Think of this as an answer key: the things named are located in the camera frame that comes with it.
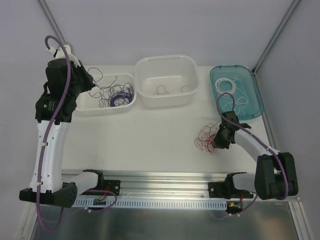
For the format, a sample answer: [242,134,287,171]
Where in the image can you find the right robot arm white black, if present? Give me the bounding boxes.
[213,111,299,200]

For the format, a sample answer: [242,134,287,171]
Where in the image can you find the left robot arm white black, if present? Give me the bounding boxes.
[19,58,106,208]

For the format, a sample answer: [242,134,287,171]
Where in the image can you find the teal transparent plastic tray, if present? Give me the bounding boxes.
[209,65,265,121]

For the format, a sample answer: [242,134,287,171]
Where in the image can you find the white perforated basket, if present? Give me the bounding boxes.
[76,73,137,116]

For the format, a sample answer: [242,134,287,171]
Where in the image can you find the white plastic tub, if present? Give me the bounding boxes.
[135,54,200,108]

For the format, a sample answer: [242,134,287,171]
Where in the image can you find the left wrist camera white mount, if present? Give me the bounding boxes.
[47,44,82,67]

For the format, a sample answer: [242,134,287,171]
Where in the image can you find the loose white wires in tray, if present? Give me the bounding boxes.
[223,87,250,117]

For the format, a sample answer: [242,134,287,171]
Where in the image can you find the coiled white wire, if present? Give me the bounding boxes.
[215,77,238,96]

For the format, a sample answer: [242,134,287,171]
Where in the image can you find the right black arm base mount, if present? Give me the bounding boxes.
[207,181,254,200]

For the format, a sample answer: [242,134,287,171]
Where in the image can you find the left aluminium frame post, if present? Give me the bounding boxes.
[36,0,71,46]

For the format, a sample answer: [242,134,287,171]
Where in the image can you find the aluminium frame post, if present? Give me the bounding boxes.
[36,0,71,46]
[252,0,301,76]

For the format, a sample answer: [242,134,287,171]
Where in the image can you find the white slotted cable duct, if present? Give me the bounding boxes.
[73,197,227,211]

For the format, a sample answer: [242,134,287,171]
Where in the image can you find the aluminium mounting rail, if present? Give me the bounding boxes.
[61,169,301,202]

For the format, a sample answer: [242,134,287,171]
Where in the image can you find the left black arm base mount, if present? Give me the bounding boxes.
[104,179,121,196]

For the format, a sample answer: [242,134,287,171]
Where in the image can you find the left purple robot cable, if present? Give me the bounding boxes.
[35,35,118,234]

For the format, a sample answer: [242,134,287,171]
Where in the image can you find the right aluminium frame post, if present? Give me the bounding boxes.
[252,0,301,76]

